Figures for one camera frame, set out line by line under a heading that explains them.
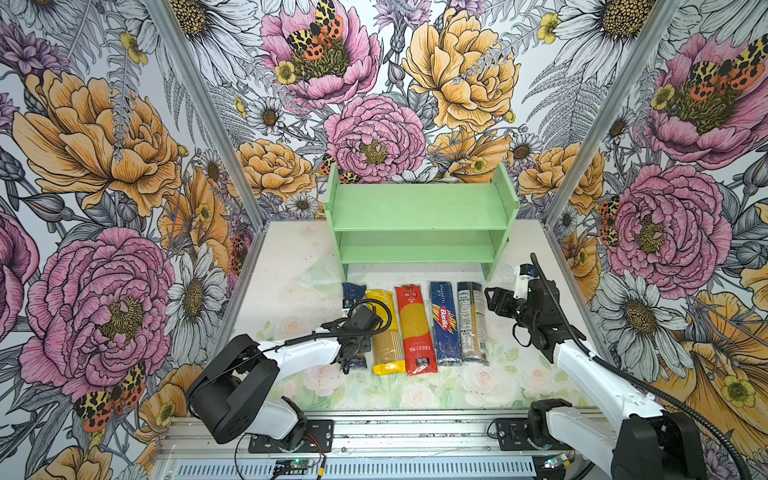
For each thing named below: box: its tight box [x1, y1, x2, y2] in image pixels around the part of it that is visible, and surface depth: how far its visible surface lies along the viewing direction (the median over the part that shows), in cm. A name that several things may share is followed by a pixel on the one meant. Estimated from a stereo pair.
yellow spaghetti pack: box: [365, 290, 407, 376], surface depth 87 cm
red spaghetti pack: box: [394, 284, 438, 377], surface depth 92 cm
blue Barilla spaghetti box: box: [430, 281, 463, 365], surface depth 93 cm
